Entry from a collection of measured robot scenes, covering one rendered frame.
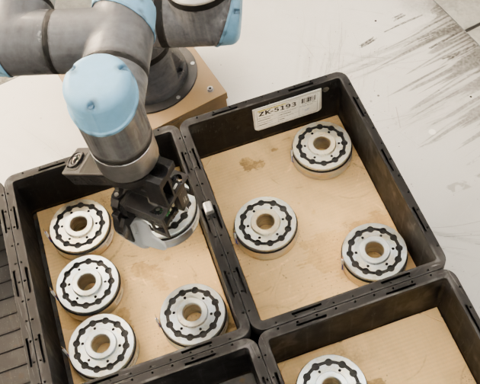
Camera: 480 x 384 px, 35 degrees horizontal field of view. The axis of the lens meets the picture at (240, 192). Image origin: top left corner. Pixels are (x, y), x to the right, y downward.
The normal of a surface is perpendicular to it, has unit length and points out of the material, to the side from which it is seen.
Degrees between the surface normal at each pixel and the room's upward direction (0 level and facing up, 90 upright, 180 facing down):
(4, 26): 18
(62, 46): 54
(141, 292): 0
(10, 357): 0
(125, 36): 24
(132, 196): 3
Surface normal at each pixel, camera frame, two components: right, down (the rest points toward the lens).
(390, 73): -0.09, -0.53
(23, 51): -0.13, 0.44
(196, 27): -0.15, 0.84
